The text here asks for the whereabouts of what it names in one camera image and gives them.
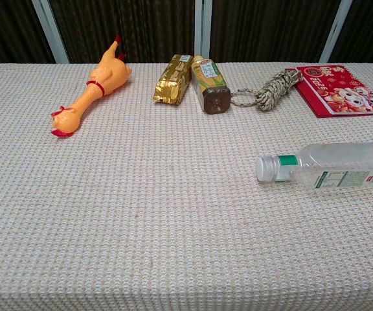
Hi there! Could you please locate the clear plastic bottle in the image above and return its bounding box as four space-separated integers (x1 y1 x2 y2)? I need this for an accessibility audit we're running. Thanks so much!
255 142 373 190

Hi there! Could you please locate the brown tea bottle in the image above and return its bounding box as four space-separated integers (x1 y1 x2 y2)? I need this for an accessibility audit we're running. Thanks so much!
190 54 232 115

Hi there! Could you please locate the beige woven tablecloth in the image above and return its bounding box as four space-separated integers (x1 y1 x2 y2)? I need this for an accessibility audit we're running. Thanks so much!
0 62 373 311

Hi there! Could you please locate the gold foil package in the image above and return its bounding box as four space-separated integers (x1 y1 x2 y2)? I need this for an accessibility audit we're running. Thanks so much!
153 54 194 106

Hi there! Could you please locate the orange rubber chicken toy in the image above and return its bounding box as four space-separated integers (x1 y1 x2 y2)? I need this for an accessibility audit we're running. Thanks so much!
50 34 133 139

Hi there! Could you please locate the red spiral calendar notebook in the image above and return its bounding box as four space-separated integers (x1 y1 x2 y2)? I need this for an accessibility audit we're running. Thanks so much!
285 64 373 119

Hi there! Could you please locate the coiled beige rope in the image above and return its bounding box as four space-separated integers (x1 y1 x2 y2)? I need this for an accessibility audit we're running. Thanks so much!
230 69 304 112

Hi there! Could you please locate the grey partition frame post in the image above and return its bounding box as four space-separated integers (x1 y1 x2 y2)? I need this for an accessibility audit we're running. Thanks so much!
194 0 213 63
318 0 353 63
30 0 69 64

